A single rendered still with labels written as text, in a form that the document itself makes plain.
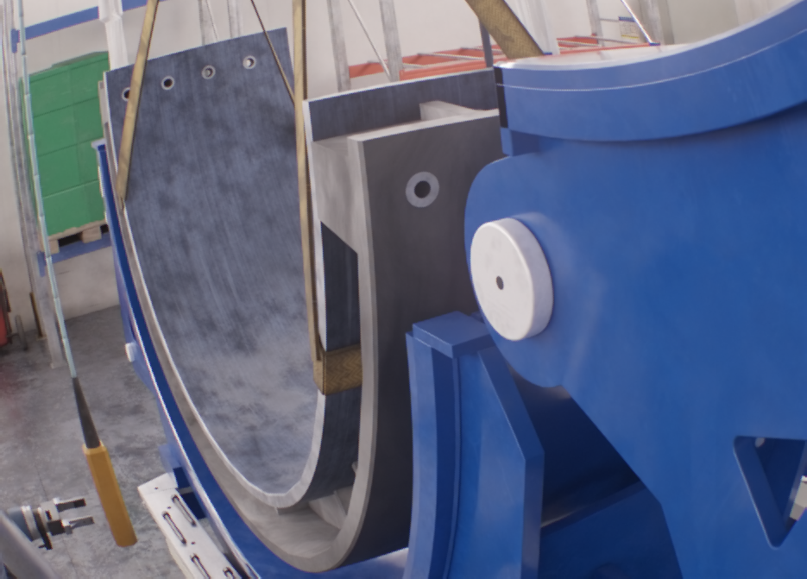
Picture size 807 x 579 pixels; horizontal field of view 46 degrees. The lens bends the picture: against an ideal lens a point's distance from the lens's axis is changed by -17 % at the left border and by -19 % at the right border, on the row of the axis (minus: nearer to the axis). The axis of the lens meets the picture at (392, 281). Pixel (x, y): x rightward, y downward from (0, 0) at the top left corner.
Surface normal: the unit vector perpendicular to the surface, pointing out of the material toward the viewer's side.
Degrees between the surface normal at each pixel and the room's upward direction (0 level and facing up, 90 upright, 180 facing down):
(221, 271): 45
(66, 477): 0
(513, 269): 90
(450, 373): 97
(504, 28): 105
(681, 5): 90
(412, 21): 90
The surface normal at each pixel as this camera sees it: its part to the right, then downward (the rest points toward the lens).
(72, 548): -0.13, -0.94
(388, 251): 0.43, 0.38
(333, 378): 0.43, 0.61
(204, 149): 0.33, -0.20
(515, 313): -0.89, 0.25
